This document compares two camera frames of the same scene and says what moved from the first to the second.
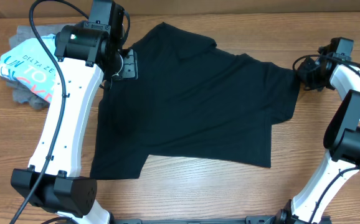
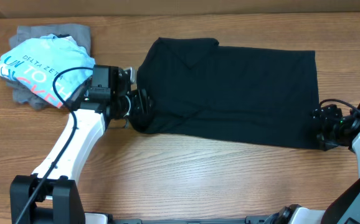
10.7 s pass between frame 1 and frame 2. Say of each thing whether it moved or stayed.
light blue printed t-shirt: stayed
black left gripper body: moved
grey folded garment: stayed
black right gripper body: moved
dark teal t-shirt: moved
